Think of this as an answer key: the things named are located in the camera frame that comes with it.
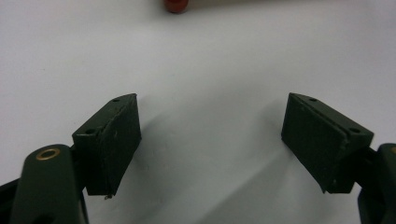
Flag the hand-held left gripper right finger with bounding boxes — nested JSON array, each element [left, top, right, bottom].
[[280, 91, 375, 194]]

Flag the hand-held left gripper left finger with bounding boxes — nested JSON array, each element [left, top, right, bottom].
[[71, 92, 142, 198]]

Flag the red round object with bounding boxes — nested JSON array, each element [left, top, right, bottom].
[[163, 0, 190, 14]]

